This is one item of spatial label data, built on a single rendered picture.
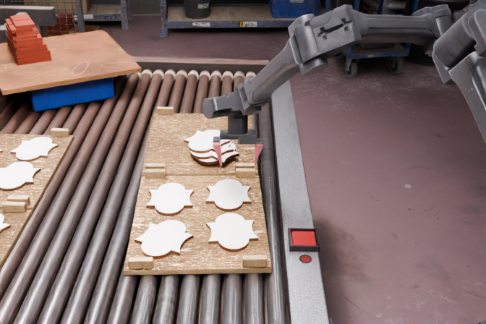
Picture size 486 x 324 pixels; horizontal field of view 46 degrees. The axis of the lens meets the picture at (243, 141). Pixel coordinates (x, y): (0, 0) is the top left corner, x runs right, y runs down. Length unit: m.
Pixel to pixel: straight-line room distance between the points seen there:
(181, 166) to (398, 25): 0.81
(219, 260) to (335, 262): 1.53
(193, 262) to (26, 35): 1.23
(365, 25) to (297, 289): 0.62
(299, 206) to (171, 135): 0.54
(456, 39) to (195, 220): 0.87
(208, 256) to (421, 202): 2.16
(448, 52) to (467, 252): 2.25
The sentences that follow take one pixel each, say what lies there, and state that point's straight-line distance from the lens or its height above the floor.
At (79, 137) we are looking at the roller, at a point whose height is 0.91.
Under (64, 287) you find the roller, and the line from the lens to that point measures 1.41.
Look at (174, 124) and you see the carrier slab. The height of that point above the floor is 0.94.
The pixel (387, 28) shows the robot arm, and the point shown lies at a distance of 1.23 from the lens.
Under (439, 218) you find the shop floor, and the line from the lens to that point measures 3.32.
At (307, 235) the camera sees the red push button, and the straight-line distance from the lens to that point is 1.50.
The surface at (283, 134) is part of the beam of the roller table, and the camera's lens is 1.98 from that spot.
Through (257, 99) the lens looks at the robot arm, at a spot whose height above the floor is 1.25.
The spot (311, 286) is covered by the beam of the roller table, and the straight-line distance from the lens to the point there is 1.38.
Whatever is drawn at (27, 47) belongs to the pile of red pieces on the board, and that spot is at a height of 1.11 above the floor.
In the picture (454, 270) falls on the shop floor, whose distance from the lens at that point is 2.99.
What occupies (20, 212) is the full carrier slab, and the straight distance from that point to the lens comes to 1.64.
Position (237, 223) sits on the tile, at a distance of 1.49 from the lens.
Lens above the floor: 1.85
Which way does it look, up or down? 29 degrees down
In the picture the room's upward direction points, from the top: 2 degrees clockwise
